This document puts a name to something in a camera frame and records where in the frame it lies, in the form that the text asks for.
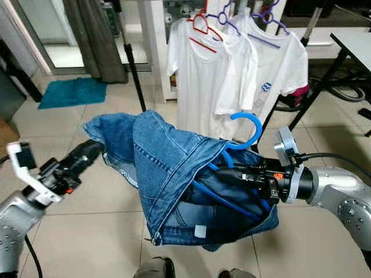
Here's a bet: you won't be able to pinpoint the blue denim jeans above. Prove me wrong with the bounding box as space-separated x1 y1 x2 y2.
83 110 280 253

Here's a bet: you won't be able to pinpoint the glass sliding door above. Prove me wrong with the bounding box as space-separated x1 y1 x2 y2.
12 0 154 76

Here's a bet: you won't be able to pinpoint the teal floor mat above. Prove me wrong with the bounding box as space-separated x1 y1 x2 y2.
38 78 108 111

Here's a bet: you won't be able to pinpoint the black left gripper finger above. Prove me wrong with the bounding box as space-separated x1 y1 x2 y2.
71 149 105 177
65 141 105 165

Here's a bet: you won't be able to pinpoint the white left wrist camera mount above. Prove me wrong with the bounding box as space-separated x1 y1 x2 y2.
6 142 63 204

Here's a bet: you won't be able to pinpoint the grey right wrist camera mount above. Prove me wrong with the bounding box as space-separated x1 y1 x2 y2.
274 126 307 202

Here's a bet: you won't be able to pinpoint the red plastic hanger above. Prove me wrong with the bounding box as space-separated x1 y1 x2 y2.
187 7 224 54

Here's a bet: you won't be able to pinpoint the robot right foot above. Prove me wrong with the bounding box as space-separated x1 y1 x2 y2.
219 268 256 278

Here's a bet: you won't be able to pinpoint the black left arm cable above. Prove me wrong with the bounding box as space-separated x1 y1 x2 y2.
22 235 44 278

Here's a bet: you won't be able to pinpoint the white table black legs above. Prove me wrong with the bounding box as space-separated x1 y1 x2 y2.
290 32 371 131

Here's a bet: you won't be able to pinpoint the purple plastic hanger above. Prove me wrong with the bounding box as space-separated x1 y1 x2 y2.
248 0 290 50
206 2 241 36

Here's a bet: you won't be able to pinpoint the white t-shirt blue logo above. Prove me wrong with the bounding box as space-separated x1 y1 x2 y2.
243 12 309 128

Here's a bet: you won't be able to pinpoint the blue plastic hanger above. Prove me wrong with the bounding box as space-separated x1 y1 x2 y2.
191 112 274 221

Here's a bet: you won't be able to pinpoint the pink cloth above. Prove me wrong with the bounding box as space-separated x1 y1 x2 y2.
293 84 311 98

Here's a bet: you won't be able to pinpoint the grey curtain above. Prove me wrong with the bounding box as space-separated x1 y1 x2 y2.
63 0 128 85

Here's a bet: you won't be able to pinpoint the plain white t-shirt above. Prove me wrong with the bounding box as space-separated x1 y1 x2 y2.
167 17 232 140
214 14 259 116

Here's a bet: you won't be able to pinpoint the black desk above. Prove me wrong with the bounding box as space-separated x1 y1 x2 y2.
0 38 44 122

